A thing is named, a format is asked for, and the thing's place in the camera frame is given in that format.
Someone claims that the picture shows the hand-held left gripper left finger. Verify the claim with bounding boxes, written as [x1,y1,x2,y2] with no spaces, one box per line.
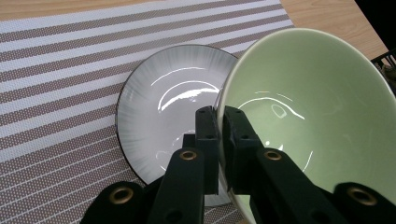
[182,105,220,195]

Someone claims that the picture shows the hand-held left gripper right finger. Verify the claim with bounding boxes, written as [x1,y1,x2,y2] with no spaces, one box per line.
[222,105,265,195]

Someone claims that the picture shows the light green ceramic bowl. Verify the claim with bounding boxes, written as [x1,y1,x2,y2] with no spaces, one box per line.
[115,44,239,207]

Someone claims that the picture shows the black wire basket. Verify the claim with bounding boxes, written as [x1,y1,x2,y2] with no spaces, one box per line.
[370,48,396,91]

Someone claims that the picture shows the striped woven placemat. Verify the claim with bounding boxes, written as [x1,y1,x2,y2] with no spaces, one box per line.
[0,0,295,224]

